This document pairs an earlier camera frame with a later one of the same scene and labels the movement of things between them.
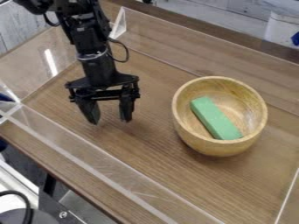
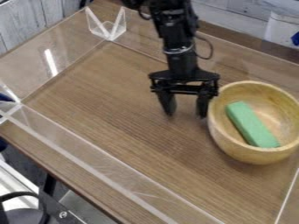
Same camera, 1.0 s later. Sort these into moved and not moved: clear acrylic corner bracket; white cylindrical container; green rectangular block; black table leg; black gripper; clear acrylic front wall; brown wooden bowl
Moved: green rectangular block; brown wooden bowl; black gripper
Not moved: white cylindrical container; clear acrylic corner bracket; black table leg; clear acrylic front wall
